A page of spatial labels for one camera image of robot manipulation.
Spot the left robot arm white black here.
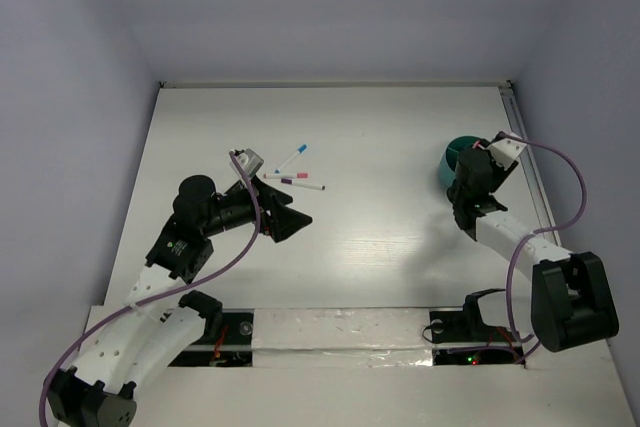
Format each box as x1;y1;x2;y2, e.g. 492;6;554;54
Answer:
39;175;313;426

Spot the blue capped white marker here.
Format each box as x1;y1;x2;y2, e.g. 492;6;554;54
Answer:
274;144;307;174

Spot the silver foil tape strip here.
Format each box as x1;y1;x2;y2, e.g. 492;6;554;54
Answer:
251;308;433;369

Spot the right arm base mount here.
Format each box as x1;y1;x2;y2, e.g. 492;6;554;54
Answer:
421;288;524;367

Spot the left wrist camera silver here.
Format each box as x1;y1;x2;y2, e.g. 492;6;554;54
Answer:
230;149;264;179

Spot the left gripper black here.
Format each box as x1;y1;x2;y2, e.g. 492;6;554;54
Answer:
202;174;311;241

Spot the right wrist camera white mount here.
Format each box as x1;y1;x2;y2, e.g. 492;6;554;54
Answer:
487;132;526;170

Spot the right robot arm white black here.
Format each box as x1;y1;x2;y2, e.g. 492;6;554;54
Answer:
441;138;620;352

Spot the purple banded white marker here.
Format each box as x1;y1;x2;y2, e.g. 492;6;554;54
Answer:
280;178;326;191

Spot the teal round divided container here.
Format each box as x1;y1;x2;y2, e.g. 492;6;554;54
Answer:
437;136;480;191

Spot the pink capped white marker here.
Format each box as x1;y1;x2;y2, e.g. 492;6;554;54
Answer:
263;172;309;179

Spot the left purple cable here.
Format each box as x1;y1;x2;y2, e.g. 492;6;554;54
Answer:
38;151;264;427

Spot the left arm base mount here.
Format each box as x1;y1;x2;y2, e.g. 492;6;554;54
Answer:
169;291;254;367

